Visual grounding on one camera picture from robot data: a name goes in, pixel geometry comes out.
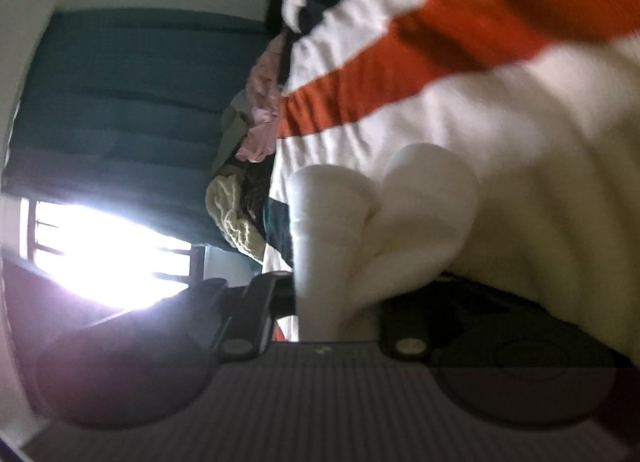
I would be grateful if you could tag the striped bed blanket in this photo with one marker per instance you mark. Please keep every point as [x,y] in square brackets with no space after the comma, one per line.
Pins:
[350,58]

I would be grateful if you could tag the dark clothes pile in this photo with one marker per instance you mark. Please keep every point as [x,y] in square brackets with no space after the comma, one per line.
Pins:
[240,181]

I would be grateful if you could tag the white sweatshirt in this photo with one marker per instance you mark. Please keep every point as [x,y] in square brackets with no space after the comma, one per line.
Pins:
[523,177]

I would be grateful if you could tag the teal window curtain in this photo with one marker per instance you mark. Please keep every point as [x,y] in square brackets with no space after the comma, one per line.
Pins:
[121,111]

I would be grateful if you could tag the cream knitted sweater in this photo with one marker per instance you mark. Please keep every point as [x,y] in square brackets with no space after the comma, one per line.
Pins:
[223,205]

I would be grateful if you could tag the pink garment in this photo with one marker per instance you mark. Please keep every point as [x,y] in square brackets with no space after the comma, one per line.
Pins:
[263,94]

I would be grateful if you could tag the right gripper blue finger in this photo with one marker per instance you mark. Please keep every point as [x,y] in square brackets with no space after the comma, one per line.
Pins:
[250,313]

